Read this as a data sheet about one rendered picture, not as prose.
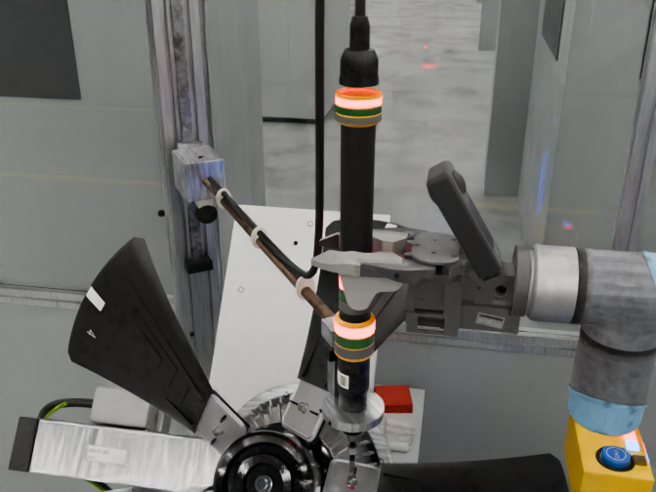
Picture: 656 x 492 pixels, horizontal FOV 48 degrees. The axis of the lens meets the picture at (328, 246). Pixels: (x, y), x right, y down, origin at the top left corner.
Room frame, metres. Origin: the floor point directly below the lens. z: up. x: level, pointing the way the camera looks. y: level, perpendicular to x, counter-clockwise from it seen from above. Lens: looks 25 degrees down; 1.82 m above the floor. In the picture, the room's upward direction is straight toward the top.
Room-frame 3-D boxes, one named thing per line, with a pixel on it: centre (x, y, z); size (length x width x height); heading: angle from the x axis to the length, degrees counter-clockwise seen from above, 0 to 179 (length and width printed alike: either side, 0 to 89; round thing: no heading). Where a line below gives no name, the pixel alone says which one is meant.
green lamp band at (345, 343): (0.67, -0.03, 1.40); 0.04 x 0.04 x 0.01
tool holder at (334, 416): (0.68, -0.02, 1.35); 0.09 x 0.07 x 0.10; 25
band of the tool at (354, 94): (0.67, -0.03, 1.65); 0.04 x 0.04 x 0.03
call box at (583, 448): (0.90, -0.44, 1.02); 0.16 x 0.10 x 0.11; 170
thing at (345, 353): (0.67, -0.03, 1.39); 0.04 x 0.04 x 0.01
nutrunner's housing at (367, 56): (0.67, -0.03, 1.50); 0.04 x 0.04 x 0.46
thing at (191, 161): (1.24, 0.23, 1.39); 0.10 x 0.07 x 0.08; 25
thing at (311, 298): (0.95, 0.10, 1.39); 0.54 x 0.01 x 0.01; 25
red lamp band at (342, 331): (0.67, -0.03, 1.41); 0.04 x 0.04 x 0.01
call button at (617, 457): (0.85, -0.43, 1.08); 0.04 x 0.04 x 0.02
